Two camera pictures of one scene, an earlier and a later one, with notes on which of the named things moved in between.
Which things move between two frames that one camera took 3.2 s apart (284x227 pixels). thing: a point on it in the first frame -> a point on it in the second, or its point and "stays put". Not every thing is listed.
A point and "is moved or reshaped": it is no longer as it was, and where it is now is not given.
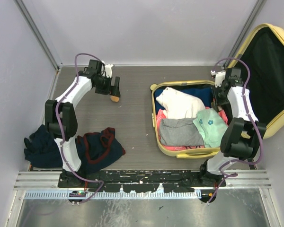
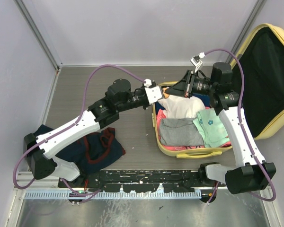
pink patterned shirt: x=161 y=115 stays put
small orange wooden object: x=114 y=99 is moved or reshaped
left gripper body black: x=103 y=86 -> x=138 y=100
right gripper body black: x=222 y=99 -> x=200 y=85
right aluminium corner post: x=248 y=28 stays put
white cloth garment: x=179 y=106 stays put
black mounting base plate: x=138 y=181 stays put
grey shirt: x=181 y=132 stays put
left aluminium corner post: x=56 y=61 stays put
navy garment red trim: x=97 y=151 stays put
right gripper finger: x=216 y=101 -> x=181 y=87
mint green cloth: x=212 y=126 stays put
